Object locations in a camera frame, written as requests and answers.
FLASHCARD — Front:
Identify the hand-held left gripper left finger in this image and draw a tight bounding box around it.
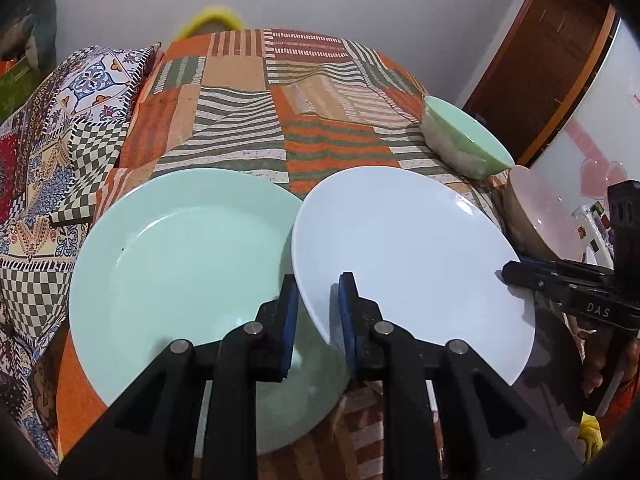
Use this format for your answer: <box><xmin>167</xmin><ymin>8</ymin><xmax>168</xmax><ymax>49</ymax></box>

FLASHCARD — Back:
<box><xmin>57</xmin><ymin>274</ymin><xmax>301</xmax><ymax>480</ymax></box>

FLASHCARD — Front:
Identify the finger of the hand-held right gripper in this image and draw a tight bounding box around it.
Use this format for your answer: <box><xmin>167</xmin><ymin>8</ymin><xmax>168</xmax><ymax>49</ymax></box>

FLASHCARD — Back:
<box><xmin>501</xmin><ymin>260</ymin><xmax>616</xmax><ymax>306</ymax></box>
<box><xmin>519</xmin><ymin>257</ymin><xmax>615</xmax><ymax>280</ymax></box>

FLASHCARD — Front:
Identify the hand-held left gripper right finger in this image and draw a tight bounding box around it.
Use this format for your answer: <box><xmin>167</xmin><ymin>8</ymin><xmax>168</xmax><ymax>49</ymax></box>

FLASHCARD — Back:
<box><xmin>338</xmin><ymin>272</ymin><xmax>583</xmax><ymax>480</ymax></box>

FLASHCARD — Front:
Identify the pink bowl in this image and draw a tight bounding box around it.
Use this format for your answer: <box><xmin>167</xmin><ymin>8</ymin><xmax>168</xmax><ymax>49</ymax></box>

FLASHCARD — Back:
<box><xmin>502</xmin><ymin>165</ymin><xmax>585</xmax><ymax>263</ymax></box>

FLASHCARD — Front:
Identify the white plate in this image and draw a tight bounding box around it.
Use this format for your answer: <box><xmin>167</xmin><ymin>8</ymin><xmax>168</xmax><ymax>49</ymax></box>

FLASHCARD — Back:
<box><xmin>291</xmin><ymin>166</ymin><xmax>537</xmax><ymax>387</ymax></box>

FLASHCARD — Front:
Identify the light green plate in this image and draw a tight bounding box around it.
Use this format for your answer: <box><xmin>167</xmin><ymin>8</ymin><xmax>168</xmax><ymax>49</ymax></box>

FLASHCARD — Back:
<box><xmin>69</xmin><ymin>169</ymin><xmax>351</xmax><ymax>456</ymax></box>

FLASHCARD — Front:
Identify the person's right hand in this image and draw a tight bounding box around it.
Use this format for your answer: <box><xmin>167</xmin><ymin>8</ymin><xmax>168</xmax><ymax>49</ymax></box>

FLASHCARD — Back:
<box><xmin>575</xmin><ymin>329</ymin><xmax>608</xmax><ymax>402</ymax></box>

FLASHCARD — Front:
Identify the small yellow object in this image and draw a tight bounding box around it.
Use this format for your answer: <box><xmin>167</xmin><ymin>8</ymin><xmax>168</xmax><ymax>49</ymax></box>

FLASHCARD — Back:
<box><xmin>575</xmin><ymin>417</ymin><xmax>602</xmax><ymax>461</ymax></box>

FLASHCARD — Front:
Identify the white cabinet with pink hearts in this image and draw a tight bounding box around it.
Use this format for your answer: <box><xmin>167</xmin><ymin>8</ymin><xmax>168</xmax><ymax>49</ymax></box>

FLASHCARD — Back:
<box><xmin>527</xmin><ymin>15</ymin><xmax>640</xmax><ymax>271</ymax></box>

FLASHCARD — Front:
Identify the light green bowl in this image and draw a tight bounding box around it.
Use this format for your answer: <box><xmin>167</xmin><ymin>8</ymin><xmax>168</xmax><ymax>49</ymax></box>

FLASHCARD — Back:
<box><xmin>421</xmin><ymin>95</ymin><xmax>515</xmax><ymax>179</ymax></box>

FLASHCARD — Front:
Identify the orange striped patchwork tablecloth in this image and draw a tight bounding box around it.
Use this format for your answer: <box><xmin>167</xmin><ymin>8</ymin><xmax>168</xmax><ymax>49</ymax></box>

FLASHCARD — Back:
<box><xmin>55</xmin><ymin>27</ymin><xmax>511</xmax><ymax>480</ymax></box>

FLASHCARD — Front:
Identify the brown wooden door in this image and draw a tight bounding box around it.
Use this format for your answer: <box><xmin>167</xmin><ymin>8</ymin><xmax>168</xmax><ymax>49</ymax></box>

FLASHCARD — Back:
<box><xmin>462</xmin><ymin>0</ymin><xmax>621</xmax><ymax>166</ymax></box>

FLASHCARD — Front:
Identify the checkered patterned blanket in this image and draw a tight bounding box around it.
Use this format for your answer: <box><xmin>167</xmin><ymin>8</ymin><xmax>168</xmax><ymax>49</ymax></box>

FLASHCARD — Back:
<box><xmin>0</xmin><ymin>42</ymin><xmax>163</xmax><ymax>471</ymax></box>

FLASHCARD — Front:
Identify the yellow curved object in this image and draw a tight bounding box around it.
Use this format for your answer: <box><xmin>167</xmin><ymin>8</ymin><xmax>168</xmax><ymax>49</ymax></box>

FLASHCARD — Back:
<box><xmin>172</xmin><ymin>6</ymin><xmax>246</xmax><ymax>43</ymax></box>

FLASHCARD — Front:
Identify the green cardboard box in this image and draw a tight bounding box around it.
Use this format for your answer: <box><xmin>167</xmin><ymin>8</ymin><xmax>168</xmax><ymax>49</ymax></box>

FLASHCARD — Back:
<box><xmin>0</xmin><ymin>57</ymin><xmax>41</xmax><ymax>121</ymax></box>

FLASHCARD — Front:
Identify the grey-green plush toy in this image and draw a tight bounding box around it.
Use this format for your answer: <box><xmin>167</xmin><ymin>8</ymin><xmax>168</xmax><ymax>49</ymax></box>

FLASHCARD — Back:
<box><xmin>0</xmin><ymin>0</ymin><xmax>58</xmax><ymax>61</ymax></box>

